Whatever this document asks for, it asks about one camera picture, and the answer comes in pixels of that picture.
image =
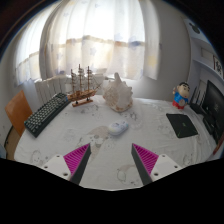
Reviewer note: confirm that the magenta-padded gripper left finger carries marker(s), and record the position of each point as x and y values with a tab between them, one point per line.
76	159

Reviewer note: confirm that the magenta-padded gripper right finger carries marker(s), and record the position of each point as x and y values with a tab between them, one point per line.
146	160

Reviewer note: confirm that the white cartoon-print computer mouse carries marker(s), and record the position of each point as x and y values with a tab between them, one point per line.
117	128

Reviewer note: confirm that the black mouse pad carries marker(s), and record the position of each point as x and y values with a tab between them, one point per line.
181	125

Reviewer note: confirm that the white printed tablecloth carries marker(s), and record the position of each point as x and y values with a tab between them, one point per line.
110	156

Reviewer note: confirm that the dark mechanical keyboard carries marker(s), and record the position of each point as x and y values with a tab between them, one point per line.
45	115

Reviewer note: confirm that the wooden model sailing ship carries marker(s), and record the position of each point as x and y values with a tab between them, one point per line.
81	96

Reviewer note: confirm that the large white conch shell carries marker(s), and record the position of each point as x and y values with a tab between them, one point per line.
117	95

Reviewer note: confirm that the cartoon boy figurine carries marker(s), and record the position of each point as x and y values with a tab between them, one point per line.
181	96

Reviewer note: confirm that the black router with antennas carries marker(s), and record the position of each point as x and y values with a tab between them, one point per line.
196	106

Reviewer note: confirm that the orange wooden chair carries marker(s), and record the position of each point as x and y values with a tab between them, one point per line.
18	111

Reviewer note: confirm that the white radiator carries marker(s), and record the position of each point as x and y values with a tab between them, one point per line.
50	87

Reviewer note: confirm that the black computer monitor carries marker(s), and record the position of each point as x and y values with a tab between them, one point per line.
214	103

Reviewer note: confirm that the sheer white star-print curtain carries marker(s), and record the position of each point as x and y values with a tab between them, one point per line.
100	36

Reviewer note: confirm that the white wall shelf unit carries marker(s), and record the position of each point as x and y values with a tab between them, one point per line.
205	50

